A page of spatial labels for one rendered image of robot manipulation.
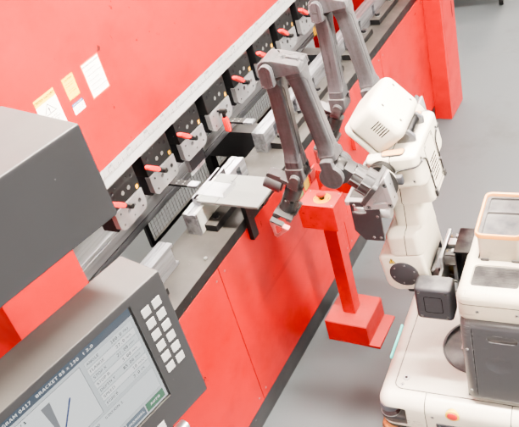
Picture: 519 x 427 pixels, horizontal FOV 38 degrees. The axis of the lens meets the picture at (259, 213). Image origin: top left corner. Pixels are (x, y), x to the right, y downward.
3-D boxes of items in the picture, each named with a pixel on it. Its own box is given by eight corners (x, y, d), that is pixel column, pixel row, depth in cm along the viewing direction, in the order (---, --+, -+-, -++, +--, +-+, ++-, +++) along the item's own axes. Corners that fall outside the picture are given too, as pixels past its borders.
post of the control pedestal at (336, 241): (355, 313, 336) (333, 219, 306) (343, 312, 339) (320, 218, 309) (359, 305, 340) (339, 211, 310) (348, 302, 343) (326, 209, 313)
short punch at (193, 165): (193, 176, 277) (186, 155, 272) (189, 176, 278) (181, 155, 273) (207, 162, 284) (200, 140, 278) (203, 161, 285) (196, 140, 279)
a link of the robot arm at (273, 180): (299, 180, 232) (309, 164, 238) (266, 165, 233) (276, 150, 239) (291, 207, 240) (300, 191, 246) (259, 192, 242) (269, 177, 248)
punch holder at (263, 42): (262, 81, 306) (253, 44, 297) (244, 80, 310) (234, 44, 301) (278, 63, 316) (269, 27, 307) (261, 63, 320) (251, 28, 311)
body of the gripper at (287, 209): (272, 216, 246) (276, 201, 240) (283, 197, 253) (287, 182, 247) (290, 224, 245) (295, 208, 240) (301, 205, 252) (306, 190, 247)
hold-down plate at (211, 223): (218, 232, 281) (215, 225, 279) (206, 230, 284) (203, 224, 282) (254, 185, 301) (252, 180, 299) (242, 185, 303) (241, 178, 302)
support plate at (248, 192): (258, 209, 266) (257, 207, 265) (197, 202, 279) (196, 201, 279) (279, 180, 278) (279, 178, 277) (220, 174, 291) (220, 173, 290)
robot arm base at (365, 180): (376, 189, 221) (387, 166, 229) (353, 175, 221) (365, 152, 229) (364, 207, 227) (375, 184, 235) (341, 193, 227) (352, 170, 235)
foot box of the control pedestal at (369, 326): (380, 349, 332) (376, 329, 326) (329, 339, 345) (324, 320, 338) (395, 318, 346) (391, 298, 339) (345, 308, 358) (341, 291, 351)
